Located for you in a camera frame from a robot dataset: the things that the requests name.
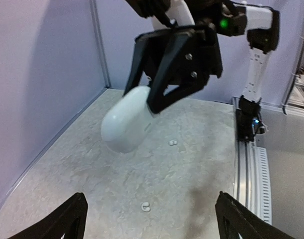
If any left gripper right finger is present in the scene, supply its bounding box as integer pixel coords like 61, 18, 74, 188
215, 191, 292, 239

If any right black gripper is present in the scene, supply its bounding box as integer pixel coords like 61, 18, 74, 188
123, 23, 223, 114

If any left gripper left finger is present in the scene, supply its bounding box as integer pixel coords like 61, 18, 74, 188
11, 192, 88, 239

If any white charging case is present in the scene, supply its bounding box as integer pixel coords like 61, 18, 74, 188
101, 86, 158, 153

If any white earbud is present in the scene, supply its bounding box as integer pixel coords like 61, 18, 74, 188
168, 140, 178, 146
141, 202, 151, 213

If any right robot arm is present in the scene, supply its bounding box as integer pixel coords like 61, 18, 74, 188
125, 0, 280, 116

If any aluminium front rail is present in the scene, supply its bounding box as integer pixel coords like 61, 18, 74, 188
231, 96, 275, 220

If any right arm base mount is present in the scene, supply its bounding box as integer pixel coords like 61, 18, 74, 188
236, 96, 267, 142

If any right aluminium frame post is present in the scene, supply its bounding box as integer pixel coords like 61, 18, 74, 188
282, 36, 304, 114

